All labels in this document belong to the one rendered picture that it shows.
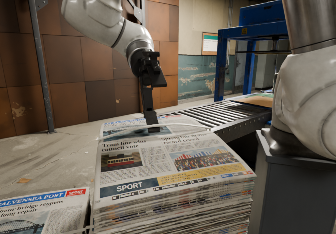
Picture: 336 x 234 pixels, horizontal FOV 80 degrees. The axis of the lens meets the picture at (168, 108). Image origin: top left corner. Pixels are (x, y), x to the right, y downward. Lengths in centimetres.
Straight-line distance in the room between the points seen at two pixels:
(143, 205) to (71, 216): 37
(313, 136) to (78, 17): 60
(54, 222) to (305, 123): 64
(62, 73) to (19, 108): 86
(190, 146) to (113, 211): 21
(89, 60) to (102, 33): 345
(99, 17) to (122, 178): 43
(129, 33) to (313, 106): 50
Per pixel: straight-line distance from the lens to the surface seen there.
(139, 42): 63
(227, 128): 142
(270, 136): 70
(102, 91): 420
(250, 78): 288
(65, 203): 75
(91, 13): 63
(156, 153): 43
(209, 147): 46
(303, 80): 42
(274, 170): 66
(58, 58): 397
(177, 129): 54
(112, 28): 64
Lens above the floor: 126
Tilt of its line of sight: 14 degrees down
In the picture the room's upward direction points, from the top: straight up
